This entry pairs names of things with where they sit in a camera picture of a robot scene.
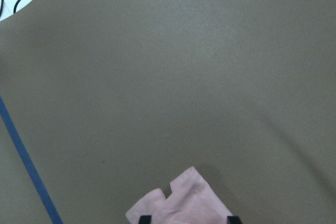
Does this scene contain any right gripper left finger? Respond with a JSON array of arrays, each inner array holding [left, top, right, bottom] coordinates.
[[139, 215, 152, 224]]

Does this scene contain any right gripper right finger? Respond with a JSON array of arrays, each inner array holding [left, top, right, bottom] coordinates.
[[227, 216, 242, 224]]

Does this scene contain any pink Snoopy t-shirt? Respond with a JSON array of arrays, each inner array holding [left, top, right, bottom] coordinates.
[[125, 167, 233, 223]]

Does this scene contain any brown table cover mat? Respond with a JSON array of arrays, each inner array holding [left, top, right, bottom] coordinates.
[[1, 0, 335, 223]]

